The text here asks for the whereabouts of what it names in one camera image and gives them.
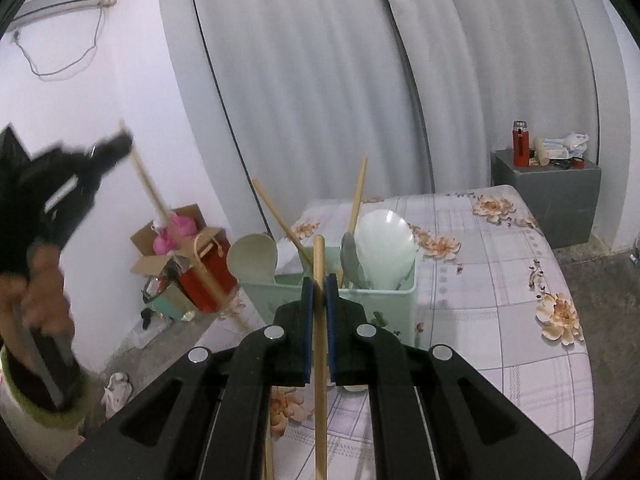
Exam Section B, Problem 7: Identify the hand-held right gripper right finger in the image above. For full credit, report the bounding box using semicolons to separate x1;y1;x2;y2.
327;275;582;480

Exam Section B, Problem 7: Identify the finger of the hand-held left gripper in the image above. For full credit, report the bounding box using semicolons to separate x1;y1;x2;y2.
90;131;134;174

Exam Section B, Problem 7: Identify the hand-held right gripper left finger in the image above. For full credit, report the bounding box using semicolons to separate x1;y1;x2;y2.
55;277;316;480

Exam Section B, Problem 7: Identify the green perforated plastic basket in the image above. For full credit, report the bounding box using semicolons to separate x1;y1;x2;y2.
239;245;419;352

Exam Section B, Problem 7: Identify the beige plastic spoon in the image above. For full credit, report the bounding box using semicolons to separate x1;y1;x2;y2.
227;232;279;287

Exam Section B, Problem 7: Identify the person's left hand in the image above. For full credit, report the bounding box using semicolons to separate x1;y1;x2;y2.
0;249;77;352

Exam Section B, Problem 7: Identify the metal spoon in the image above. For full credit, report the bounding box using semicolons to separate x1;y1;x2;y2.
340;232;369;291

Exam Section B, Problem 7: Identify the red gift bag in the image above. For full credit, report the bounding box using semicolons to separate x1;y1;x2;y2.
177;227;239;314

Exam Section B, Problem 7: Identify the pink plastic bag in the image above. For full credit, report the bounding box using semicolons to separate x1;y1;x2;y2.
152;214;197;257

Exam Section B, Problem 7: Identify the open cardboard box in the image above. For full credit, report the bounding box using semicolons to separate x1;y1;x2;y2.
130;203;207;282

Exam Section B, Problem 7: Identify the green paper bag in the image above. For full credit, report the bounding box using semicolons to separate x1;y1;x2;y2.
142;269;197;322

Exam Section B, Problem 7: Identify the white curtain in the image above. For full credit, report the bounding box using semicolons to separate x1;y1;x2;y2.
370;0;632;257
155;0;437;243

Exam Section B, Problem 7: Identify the white cloth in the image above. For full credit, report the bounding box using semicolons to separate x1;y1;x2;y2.
102;372;134;419

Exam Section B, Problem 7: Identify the grey nightstand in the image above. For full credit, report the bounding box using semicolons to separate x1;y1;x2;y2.
489;148;604;250

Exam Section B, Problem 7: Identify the red bottle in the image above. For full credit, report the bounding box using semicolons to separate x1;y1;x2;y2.
512;120;531;168

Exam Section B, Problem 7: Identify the crumpled white plastic bag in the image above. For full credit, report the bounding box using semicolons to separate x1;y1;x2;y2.
562;132;591;157

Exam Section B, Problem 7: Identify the grey power cable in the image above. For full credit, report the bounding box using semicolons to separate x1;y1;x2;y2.
12;4;109;79

